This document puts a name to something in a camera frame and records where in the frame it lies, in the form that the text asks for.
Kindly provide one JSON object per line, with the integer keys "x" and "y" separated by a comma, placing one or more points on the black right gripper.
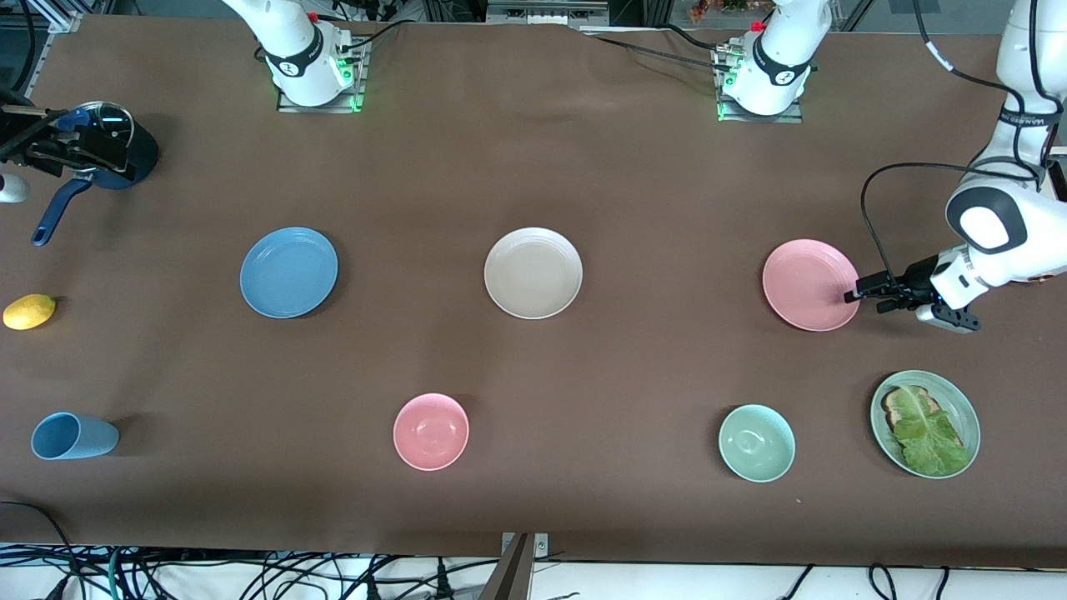
{"x": 40, "y": 152}

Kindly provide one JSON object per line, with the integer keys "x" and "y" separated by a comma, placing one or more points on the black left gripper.
{"x": 917, "y": 287}

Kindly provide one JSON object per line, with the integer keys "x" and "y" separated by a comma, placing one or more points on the pink plate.
{"x": 811, "y": 285}

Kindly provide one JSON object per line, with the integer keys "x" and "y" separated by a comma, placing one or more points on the blue plate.
{"x": 288, "y": 272}

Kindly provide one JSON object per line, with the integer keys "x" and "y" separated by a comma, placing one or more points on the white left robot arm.
{"x": 779, "y": 50}

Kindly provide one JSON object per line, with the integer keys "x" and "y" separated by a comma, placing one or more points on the glass lid blue knob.
{"x": 112, "y": 121}

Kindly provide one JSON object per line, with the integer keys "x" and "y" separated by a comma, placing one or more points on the dark blue saucepan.
{"x": 148, "y": 154}

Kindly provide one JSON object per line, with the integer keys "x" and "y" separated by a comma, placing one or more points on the toast slice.
{"x": 894, "y": 408}

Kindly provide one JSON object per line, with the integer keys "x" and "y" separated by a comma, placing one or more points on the green plate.
{"x": 959, "y": 408}

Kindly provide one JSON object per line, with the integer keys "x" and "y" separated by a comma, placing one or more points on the green lettuce leaf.
{"x": 929, "y": 442}

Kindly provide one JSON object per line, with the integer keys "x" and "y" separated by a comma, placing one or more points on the yellow lemon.
{"x": 29, "y": 312}

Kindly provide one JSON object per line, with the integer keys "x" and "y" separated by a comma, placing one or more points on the mint green bowl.
{"x": 757, "y": 443}

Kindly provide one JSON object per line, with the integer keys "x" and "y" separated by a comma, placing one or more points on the brown table cover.
{"x": 633, "y": 375}

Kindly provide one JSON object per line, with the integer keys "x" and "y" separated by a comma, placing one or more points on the blue cup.
{"x": 75, "y": 437}

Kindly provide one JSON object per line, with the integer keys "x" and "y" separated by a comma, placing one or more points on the beige plate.
{"x": 533, "y": 273}

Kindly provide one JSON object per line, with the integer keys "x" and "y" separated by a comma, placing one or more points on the grey metal box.
{"x": 546, "y": 10}

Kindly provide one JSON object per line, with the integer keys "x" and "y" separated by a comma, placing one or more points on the pink bowl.
{"x": 431, "y": 432}

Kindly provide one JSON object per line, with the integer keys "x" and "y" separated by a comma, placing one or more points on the aluminium frame profile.
{"x": 67, "y": 21}

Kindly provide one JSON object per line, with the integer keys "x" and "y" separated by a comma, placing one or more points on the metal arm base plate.
{"x": 350, "y": 105}
{"x": 792, "y": 117}

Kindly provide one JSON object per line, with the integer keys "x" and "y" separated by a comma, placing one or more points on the metal table bracket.
{"x": 542, "y": 543}

